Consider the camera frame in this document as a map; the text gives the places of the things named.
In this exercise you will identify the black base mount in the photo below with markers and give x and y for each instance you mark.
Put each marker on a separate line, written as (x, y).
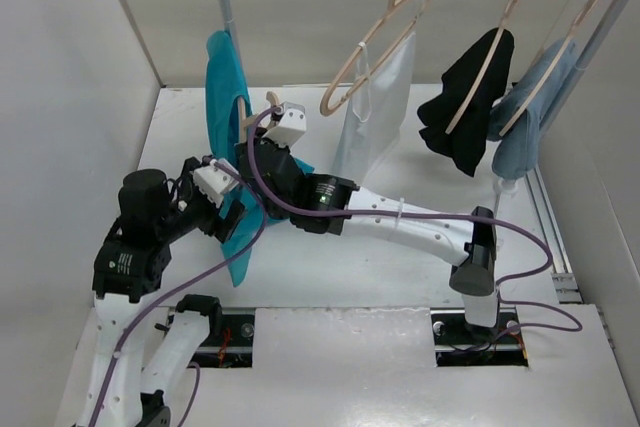
(233, 347)
(460, 344)

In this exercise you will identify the beige hanger with black shirt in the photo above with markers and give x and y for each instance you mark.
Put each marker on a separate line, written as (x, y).
(510, 6)

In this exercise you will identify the teal t shirt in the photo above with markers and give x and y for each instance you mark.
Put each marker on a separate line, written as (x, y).
(225, 83)

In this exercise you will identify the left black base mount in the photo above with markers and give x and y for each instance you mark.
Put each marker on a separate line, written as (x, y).
(233, 347)

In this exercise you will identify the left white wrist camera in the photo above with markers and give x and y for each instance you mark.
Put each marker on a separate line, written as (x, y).
(215, 180)

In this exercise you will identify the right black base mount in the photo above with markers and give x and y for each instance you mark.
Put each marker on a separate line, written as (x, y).
(460, 344)

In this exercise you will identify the aluminium side rail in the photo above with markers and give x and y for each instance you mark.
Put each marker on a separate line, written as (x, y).
(565, 284)

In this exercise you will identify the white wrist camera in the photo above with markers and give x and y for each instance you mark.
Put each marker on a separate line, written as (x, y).
(215, 180)
(289, 124)

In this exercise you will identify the beige plastic hanger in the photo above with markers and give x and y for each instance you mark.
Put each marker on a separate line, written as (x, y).
(246, 120)

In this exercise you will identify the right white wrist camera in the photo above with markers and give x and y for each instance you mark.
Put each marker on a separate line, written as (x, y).
(289, 124)

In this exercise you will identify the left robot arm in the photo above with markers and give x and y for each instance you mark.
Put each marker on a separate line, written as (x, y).
(124, 388)

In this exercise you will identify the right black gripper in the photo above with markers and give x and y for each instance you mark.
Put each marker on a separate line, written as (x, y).
(276, 146)

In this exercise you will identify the light blue denim shirt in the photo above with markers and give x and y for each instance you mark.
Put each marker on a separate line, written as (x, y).
(518, 150)

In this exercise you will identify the black t shirt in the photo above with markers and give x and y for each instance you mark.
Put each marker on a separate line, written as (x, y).
(466, 144)

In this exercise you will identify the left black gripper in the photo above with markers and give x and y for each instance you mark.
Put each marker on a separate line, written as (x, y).
(217, 222)

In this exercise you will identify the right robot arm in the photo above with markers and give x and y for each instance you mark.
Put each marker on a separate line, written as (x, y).
(325, 204)

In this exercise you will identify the beige hanger with blue shirt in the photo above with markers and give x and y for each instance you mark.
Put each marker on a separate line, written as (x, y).
(577, 22)

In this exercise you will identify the white tank top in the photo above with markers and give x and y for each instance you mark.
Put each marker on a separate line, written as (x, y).
(376, 94)

